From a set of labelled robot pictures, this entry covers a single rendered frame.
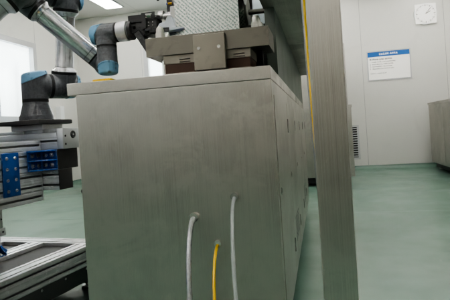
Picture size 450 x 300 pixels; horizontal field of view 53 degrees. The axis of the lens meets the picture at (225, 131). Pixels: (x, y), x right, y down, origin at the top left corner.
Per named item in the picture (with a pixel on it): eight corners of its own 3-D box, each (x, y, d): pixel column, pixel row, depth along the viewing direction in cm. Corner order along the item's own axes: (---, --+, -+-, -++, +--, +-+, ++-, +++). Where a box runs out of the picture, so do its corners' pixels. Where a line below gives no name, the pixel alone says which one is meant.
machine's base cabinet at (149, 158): (235, 213, 392) (228, 114, 392) (310, 211, 379) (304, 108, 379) (90, 362, 145) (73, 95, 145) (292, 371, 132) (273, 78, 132)
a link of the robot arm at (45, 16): (0, 1, 175) (102, 84, 188) (-4, -8, 165) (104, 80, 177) (21, -20, 178) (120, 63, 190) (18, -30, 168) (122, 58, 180)
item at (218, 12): (177, 50, 165) (174, -1, 165) (240, 43, 160) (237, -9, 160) (177, 49, 165) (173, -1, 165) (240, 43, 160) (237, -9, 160)
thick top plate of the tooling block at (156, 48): (163, 63, 162) (161, 47, 162) (274, 53, 154) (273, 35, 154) (146, 57, 146) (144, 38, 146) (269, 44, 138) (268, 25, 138)
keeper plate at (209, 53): (196, 71, 143) (194, 36, 143) (227, 68, 141) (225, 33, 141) (194, 70, 141) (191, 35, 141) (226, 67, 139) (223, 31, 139)
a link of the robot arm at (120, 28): (115, 39, 166) (124, 43, 174) (126, 39, 165) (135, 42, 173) (114, 19, 166) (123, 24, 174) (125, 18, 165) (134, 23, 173)
